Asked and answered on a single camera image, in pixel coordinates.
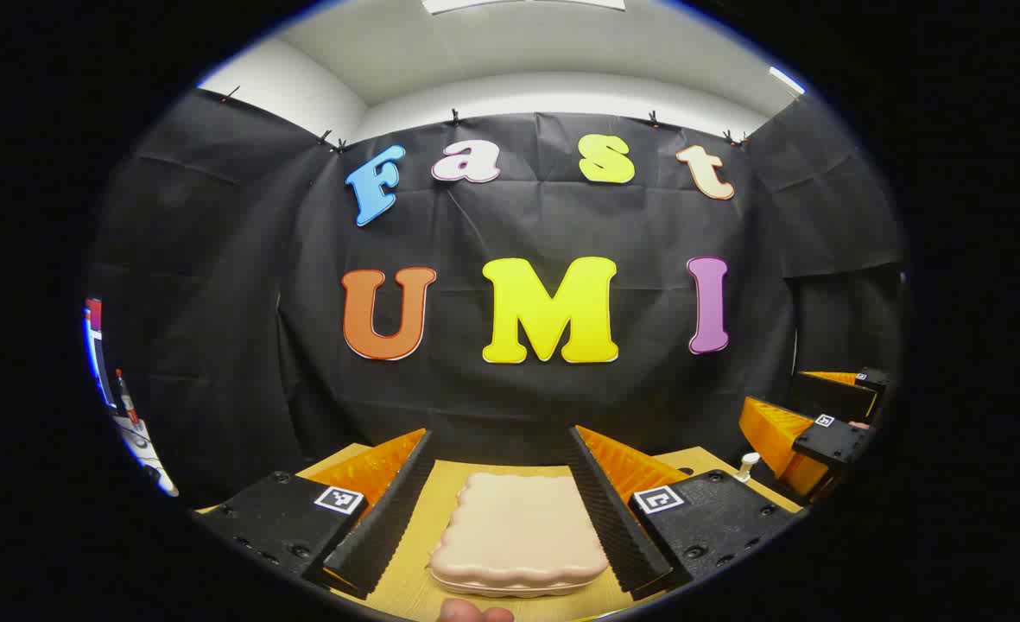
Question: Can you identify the red label drink bottle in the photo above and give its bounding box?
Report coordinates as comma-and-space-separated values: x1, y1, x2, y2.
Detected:
114, 369, 140, 425

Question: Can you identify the white side desk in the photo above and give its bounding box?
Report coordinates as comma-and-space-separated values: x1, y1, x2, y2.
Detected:
112, 413, 180, 498

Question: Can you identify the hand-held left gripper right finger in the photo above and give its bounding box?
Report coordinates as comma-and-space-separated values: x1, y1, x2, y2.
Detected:
568, 425, 808, 601

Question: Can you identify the ceiling light panel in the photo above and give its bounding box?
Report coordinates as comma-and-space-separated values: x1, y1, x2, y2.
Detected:
421, 0, 628, 15

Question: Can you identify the pink scalloped suitcase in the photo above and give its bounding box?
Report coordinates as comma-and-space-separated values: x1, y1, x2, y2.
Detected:
428, 471, 611, 599

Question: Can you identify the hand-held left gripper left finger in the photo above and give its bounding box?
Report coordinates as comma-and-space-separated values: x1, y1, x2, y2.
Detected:
194, 429, 435, 600

